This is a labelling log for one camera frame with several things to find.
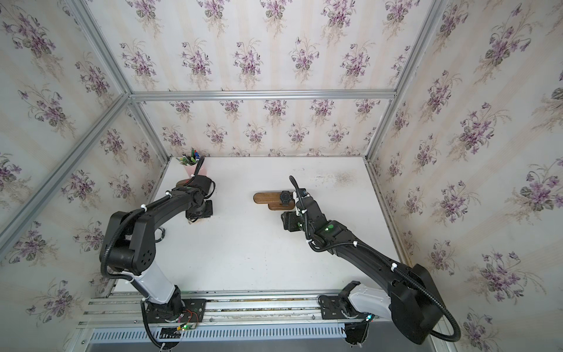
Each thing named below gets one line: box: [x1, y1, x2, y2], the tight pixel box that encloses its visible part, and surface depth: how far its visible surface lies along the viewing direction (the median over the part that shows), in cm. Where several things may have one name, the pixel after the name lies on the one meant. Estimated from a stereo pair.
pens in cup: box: [175, 148, 201, 166], surface depth 105 cm
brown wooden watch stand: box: [252, 192, 296, 211], surface depth 97 cm
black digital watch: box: [280, 190, 294, 207], surface depth 95 cm
